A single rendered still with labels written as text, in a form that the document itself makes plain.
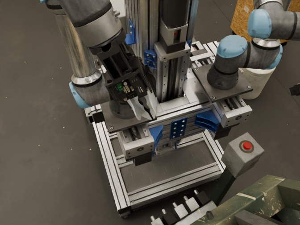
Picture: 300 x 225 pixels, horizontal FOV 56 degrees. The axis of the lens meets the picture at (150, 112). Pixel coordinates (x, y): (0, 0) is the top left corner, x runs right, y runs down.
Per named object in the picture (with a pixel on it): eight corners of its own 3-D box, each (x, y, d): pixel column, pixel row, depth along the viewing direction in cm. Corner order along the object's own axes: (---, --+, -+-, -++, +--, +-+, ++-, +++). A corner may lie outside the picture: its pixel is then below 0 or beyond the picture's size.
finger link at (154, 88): (143, 103, 60) (124, 71, 55) (142, 99, 62) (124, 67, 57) (163, 94, 59) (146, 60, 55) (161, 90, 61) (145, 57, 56)
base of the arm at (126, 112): (106, 97, 132) (103, 83, 124) (136, 89, 135) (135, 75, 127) (114, 123, 124) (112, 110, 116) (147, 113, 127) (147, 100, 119)
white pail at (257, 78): (252, 73, 281) (269, 35, 243) (270, 95, 265) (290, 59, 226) (224, 81, 275) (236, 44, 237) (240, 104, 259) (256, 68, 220)
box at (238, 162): (238, 148, 149) (247, 131, 134) (253, 167, 143) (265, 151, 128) (219, 159, 146) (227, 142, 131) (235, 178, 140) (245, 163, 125)
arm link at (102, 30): (75, 19, 52) (115, -2, 50) (89, 40, 54) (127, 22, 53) (71, 32, 45) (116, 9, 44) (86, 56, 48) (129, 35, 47)
